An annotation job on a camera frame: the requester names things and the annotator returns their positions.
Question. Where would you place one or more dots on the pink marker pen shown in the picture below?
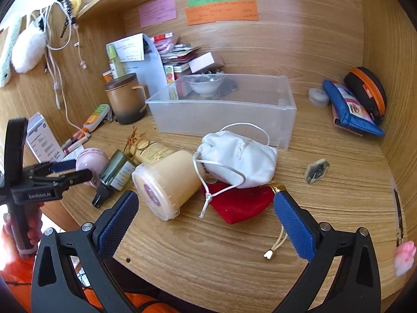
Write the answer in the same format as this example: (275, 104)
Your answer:
(76, 143)

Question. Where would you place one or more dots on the white paper sheet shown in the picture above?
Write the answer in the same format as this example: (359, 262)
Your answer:
(130, 49)

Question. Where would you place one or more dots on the white fluffy duster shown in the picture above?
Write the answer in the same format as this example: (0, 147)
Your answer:
(27, 49)

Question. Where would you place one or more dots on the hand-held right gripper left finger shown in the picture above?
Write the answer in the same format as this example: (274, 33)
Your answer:
(117, 223)

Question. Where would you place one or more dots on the pile of small packets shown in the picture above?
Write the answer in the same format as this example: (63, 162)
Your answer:
(179, 57)

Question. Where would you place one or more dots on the wooden desktop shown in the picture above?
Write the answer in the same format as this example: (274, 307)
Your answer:
(211, 260)

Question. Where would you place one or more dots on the orange paper note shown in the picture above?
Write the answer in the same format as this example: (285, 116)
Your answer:
(221, 13)

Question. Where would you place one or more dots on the clear plastic storage box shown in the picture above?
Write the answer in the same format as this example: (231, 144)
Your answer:
(228, 117)

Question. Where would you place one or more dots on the light green tube bottle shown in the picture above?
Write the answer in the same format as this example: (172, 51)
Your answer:
(115, 62)

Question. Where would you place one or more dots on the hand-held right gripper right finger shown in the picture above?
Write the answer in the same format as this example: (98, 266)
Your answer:
(295, 228)

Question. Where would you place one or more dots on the dark green glass bottle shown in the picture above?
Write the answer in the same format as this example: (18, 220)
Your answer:
(115, 169)

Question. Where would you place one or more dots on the black case with orange zip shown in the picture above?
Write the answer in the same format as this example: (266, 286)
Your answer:
(368, 88)

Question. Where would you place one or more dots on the black hairbrush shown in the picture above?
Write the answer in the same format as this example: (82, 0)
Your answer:
(68, 16)

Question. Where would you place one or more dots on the pink paw toy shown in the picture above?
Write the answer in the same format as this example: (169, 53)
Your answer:
(405, 257)

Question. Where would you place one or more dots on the fruit print box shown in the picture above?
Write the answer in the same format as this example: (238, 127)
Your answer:
(169, 73)

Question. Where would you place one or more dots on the gold tube bottle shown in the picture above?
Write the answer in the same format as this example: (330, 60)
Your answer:
(154, 153)

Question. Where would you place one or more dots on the blue zip pouch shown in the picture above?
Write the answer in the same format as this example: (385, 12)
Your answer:
(352, 111)

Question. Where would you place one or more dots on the person's left hand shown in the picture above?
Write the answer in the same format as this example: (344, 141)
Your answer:
(34, 231)

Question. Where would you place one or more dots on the orange and white box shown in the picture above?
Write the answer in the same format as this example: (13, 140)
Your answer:
(108, 76)

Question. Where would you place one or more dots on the cream jar with purple label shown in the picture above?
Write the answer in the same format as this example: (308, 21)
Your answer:
(176, 176)

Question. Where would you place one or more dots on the red and white box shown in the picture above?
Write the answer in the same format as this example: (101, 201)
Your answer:
(163, 36)

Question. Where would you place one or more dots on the pale green fluffy duster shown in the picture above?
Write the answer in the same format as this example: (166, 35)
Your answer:
(8, 55)

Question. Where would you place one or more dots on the pink round case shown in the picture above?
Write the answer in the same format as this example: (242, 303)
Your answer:
(91, 158)

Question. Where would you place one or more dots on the white rectangular box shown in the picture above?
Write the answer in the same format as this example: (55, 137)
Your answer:
(205, 62)

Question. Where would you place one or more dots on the white round tape roll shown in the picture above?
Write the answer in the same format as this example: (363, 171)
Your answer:
(318, 96)

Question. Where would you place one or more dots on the brown mug with wooden lid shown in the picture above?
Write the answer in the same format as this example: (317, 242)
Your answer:
(125, 104)

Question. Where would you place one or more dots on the white printed carton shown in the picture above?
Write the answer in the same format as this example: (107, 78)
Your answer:
(42, 137)

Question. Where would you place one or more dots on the red velvet pouch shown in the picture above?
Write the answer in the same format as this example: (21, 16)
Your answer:
(237, 202)

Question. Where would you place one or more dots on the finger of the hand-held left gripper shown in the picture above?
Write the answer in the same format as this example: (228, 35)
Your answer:
(63, 166)
(75, 177)

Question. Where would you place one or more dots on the white file holder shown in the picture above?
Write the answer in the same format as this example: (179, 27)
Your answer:
(153, 68)

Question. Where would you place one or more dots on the metal nail clipper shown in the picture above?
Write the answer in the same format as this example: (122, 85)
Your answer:
(109, 117)

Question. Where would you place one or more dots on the yellow cloth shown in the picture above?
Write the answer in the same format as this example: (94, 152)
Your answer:
(77, 5)

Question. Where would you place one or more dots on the person's orange clothing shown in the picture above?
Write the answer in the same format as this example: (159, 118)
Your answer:
(143, 305)

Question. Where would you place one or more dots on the orange and green glue tube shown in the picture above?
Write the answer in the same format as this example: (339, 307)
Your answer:
(96, 117)

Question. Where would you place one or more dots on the pink paper note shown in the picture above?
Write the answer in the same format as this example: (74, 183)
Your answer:
(158, 11)

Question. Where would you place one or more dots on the white bowl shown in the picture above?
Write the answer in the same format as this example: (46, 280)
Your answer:
(207, 86)

